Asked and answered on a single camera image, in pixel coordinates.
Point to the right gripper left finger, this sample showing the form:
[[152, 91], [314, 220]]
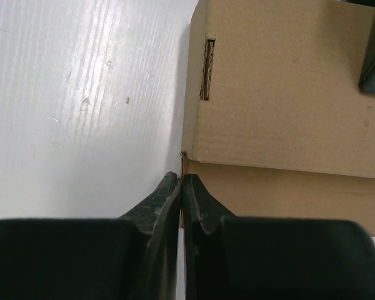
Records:
[[133, 256]]

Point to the cardboard box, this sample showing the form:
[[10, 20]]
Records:
[[274, 122]]

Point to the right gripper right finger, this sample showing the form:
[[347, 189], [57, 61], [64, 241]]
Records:
[[232, 257]]

